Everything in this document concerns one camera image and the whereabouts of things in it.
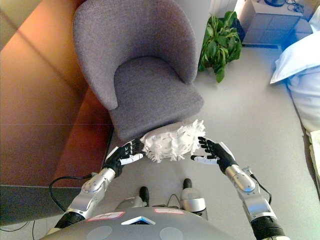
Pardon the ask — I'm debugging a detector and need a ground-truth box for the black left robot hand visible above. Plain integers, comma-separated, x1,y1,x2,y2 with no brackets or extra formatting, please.
103,138,145,176

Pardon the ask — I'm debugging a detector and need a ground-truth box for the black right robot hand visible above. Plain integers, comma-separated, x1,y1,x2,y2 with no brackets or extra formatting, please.
191,136,240,173

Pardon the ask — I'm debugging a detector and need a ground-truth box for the white fringed cloth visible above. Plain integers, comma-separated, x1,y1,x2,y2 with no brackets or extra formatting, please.
139,119,206,163

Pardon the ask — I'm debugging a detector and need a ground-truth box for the white bed pillow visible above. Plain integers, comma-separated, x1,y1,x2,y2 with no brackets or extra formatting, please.
269,31,320,85

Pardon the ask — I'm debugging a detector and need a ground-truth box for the silver left robot leg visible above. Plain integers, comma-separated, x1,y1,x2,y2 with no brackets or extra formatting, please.
116,186,151,210

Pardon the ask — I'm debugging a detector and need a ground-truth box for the silver robot leg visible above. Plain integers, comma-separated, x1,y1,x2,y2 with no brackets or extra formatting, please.
116,186,151,210
179,177,208,221

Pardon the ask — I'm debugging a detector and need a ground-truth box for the silver right robot leg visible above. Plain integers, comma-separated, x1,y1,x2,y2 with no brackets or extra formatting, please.
179,177,208,221

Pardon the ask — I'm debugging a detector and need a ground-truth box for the grey robot torso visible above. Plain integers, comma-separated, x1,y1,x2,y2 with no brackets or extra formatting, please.
47,207,236,240

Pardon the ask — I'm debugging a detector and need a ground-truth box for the beige bed base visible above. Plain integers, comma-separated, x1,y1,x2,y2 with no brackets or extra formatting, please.
303,129,320,177

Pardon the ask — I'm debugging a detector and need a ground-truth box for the blue panel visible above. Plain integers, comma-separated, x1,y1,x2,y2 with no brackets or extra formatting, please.
0,0,114,227

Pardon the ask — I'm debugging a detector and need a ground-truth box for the white duvet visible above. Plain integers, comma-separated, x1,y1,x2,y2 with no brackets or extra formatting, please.
286,67,320,133

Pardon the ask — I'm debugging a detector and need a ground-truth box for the green potted plant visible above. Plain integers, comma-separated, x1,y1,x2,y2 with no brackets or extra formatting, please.
198,10,243,84

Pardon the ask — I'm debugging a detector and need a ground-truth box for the grey fabric armchair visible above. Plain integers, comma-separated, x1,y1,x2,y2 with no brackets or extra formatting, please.
72,0,205,141

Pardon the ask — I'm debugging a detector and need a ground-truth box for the white bedside cabinet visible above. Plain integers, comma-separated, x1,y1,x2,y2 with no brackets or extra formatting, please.
241,0,313,46

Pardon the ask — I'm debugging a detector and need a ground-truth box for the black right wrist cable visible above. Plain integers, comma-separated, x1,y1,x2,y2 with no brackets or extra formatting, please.
249,172,273,206

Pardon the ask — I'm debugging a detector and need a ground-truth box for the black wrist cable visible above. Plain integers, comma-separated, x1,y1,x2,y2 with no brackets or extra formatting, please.
249,172,273,206
48,172,101,213

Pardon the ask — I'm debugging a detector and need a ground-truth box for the thin black leg cable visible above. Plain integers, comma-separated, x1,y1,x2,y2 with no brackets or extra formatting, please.
166,193,181,208

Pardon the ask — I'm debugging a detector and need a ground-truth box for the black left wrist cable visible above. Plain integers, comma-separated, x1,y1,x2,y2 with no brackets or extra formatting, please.
48,172,101,213

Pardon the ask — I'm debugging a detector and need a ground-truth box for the thin black floor cable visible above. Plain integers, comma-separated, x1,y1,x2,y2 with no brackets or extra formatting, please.
0,219,36,240

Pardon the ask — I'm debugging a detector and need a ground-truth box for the tangled black cord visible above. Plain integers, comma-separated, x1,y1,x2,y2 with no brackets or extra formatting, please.
286,0,304,12

